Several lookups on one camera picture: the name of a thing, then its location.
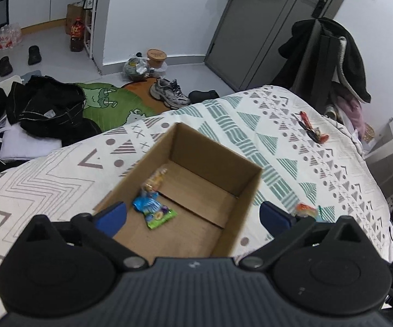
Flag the blue green snack packet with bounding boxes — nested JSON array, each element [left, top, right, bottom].
[[132, 190, 177, 229]]

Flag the orange candy wrapper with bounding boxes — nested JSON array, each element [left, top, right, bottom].
[[294, 203, 319, 219]]

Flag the yellow snack packet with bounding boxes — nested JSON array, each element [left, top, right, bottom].
[[141, 166, 167, 193]]

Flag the patterned bed cover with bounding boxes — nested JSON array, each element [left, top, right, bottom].
[[0, 84, 393, 327]]

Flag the brown cardboard box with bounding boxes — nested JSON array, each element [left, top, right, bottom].
[[95, 123, 262, 263]]

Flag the green cartoon rug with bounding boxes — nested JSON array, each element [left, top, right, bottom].
[[77, 78, 168, 132]]

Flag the black clothes pile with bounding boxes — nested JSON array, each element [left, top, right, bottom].
[[0, 75, 102, 146]]

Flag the pink garment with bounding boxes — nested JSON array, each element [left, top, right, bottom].
[[332, 82, 366, 139]]

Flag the grey sneakers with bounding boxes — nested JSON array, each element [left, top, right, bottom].
[[150, 78, 190, 109]]

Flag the brown lidded jar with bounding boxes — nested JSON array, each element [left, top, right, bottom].
[[147, 48, 167, 69]]

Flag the black jacket on chair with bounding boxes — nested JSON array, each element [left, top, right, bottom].
[[272, 18, 371, 114]]

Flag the black slipper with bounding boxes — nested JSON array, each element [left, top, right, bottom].
[[0, 56, 13, 78], [27, 45, 42, 66]]

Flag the grey door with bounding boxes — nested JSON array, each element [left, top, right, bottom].
[[205, 0, 343, 92]]

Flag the water bottle pack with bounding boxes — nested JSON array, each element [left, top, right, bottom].
[[0, 24, 22, 50]]

